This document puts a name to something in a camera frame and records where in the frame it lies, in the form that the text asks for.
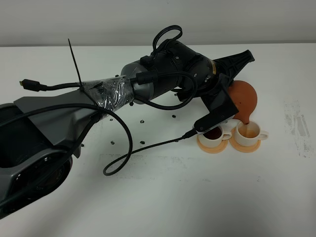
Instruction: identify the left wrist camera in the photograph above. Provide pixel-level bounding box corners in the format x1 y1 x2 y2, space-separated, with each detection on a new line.
193 108 239 134

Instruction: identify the left orange coaster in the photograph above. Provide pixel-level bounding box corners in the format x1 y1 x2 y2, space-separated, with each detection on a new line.
197 137 228 154

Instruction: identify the brown clay teapot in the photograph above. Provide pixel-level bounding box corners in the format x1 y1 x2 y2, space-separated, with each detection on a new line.
228 80 257 124

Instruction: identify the right orange coaster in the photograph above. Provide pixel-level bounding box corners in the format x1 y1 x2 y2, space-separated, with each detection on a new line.
229 128 261 153

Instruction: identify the black cable tie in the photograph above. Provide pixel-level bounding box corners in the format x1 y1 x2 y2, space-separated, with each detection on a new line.
68 39 98 106

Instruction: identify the left white teacup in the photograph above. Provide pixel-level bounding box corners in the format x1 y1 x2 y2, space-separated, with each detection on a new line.
198 126 232 148

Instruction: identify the orange coaster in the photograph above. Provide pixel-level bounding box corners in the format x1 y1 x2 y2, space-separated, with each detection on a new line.
197 137 228 154
229 128 261 153

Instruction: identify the white teacup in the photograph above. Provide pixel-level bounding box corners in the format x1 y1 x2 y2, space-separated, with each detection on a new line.
234 121 269 147
198 126 232 148

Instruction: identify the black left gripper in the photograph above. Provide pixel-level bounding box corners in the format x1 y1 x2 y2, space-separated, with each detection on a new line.
177 50 255 112

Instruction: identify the right white teacup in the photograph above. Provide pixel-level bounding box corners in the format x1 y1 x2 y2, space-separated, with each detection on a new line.
234 121 269 147

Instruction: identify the loose black cable plug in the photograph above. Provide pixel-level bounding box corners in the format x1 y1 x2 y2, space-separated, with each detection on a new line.
20 79 80 92

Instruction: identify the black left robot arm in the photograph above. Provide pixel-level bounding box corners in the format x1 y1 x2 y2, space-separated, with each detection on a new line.
0 39 254 217

